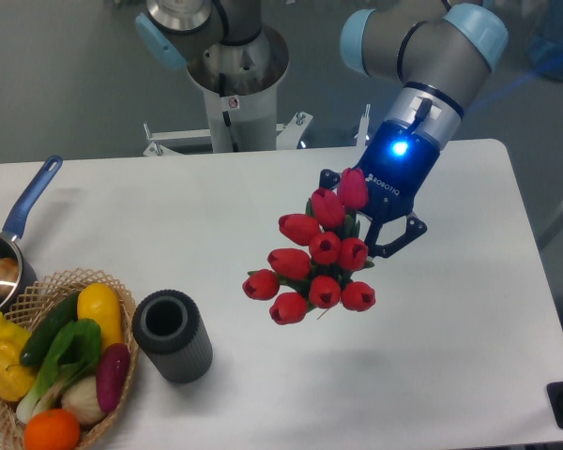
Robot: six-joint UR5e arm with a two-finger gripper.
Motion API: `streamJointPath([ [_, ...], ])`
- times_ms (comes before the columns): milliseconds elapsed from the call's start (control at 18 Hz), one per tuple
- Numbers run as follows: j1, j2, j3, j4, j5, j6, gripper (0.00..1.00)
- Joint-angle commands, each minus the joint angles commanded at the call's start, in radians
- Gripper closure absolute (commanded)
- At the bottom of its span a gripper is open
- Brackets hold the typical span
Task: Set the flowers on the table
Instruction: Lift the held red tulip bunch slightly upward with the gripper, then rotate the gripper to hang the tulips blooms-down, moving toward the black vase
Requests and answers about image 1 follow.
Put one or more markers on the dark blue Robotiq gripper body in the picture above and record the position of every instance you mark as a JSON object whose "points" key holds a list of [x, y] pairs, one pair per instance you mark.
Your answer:
{"points": [[392, 170]]}

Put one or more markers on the red tulip bouquet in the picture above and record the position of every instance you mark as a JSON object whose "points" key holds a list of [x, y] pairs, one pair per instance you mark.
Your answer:
{"points": [[317, 274]]}

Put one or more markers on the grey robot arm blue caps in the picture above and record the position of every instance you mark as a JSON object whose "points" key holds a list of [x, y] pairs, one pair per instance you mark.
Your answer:
{"points": [[441, 51]]}

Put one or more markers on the dark grey ribbed vase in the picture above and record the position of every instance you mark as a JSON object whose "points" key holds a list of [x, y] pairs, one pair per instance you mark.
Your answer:
{"points": [[169, 328]]}

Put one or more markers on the yellow lemon squash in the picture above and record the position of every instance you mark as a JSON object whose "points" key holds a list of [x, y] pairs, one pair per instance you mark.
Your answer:
{"points": [[100, 303]]}

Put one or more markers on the purple sweet potato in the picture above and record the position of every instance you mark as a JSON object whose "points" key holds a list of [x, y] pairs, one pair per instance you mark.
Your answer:
{"points": [[111, 375]]}

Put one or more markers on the green bok choy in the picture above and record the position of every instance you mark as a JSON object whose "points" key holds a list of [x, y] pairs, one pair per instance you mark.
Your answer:
{"points": [[74, 353]]}

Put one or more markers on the green cucumber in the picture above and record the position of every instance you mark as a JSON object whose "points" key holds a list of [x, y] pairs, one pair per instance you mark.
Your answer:
{"points": [[40, 341]]}

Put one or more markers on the bread roll in pan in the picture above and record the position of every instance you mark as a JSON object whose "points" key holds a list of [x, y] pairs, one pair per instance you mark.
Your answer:
{"points": [[9, 274]]}

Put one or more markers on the orange mandarin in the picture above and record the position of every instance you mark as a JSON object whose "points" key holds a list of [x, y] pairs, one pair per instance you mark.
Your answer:
{"points": [[53, 429]]}

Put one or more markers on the yellow bell pepper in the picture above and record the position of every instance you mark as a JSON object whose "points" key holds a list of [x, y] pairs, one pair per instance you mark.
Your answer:
{"points": [[15, 379]]}

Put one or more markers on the white metal base frame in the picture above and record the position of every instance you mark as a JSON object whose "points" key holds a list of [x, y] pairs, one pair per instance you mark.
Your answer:
{"points": [[288, 137]]}

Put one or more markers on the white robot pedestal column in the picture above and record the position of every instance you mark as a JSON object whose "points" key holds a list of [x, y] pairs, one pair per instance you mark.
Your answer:
{"points": [[240, 85]]}

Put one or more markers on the blue handled saucepan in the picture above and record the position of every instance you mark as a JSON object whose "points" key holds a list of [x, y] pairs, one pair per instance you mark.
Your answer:
{"points": [[14, 226]]}

